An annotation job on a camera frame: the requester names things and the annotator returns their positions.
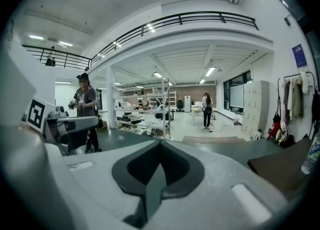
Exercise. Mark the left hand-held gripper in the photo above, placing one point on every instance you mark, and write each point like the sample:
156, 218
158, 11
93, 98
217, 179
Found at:
37, 114

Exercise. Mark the blue wall poster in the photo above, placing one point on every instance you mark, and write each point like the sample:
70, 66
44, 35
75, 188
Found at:
299, 56

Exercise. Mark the white refrigerator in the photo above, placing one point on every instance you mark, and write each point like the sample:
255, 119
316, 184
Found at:
187, 104

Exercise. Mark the red bag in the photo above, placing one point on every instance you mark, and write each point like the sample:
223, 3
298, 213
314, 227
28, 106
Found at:
274, 130

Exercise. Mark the ceiling tube light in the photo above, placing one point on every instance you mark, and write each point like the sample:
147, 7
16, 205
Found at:
65, 44
202, 81
210, 71
157, 74
36, 37

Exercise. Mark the pink coat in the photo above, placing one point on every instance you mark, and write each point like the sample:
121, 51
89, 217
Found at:
285, 101

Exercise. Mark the white coat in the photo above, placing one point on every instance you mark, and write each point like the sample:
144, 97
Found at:
290, 96

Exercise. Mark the black wall speaker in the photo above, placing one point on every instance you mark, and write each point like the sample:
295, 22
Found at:
287, 21

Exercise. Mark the white jug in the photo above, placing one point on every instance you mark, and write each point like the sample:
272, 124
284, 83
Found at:
236, 121

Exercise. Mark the black hanging bag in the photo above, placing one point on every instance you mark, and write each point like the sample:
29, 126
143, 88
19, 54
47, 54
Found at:
316, 106

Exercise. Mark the white table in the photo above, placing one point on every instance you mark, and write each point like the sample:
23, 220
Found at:
196, 109

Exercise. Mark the black coat rack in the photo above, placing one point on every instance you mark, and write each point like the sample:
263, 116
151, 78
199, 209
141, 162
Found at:
278, 94

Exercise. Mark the dark brown table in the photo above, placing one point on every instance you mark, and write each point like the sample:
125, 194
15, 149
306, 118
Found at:
280, 166

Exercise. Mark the white locker cabinet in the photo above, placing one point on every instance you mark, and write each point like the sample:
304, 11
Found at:
255, 106

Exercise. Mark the black framed window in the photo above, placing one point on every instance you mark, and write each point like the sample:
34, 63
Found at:
236, 80

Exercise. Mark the large white metal shelf rack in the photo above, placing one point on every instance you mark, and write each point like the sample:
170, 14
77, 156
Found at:
110, 99

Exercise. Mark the olive coat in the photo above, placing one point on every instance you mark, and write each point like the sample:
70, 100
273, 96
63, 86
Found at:
297, 99

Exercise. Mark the wooden slat pallet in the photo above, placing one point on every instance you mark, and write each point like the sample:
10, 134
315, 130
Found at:
212, 139

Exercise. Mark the small white shelf rack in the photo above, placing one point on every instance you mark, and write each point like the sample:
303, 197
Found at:
172, 99

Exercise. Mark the black office chair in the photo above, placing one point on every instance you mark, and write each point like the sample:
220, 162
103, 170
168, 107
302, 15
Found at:
180, 104

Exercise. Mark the clear water bottle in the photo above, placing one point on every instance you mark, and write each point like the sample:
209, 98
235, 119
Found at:
312, 154

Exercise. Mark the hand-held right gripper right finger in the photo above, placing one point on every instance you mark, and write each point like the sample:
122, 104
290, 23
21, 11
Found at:
220, 186

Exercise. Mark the cardboard box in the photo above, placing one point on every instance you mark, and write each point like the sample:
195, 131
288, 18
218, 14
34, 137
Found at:
103, 124

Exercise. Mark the black metal railing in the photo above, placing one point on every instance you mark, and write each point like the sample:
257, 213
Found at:
180, 19

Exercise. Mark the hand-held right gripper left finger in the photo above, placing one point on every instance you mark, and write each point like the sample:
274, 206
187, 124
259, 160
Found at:
95, 186

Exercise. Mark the white projection screen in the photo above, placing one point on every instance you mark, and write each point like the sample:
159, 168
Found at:
236, 96

